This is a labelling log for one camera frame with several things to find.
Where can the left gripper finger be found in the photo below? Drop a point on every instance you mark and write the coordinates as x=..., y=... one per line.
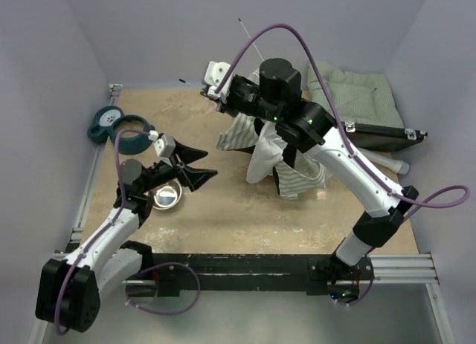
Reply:
x=194, y=179
x=187, y=154

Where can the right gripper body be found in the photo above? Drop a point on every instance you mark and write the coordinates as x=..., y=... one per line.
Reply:
x=245, y=98

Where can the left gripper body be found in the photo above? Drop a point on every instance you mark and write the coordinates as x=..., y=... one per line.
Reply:
x=164, y=172

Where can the green striped pet tent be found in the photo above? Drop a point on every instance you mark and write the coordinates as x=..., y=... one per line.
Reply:
x=293, y=172

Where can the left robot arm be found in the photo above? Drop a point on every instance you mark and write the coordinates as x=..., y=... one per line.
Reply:
x=71, y=289

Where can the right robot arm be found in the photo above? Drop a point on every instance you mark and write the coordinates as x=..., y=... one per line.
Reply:
x=295, y=141

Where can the steel pet bowl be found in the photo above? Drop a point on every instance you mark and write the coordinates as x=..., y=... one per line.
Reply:
x=167, y=195

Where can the teal pet feeder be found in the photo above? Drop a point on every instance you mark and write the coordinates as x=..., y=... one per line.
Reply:
x=106, y=124

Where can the green checked cushion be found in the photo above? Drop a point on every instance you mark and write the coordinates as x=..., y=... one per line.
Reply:
x=361, y=98

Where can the black carrying case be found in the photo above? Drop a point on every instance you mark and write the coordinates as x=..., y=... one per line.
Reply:
x=382, y=138

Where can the white plastic tube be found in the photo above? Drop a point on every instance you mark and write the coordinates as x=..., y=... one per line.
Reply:
x=398, y=166

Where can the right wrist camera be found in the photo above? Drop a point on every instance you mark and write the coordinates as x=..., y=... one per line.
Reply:
x=214, y=74

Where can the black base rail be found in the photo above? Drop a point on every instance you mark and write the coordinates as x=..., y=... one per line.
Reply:
x=313, y=274

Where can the aluminium frame rail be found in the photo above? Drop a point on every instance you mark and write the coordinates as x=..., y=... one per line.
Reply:
x=404, y=269

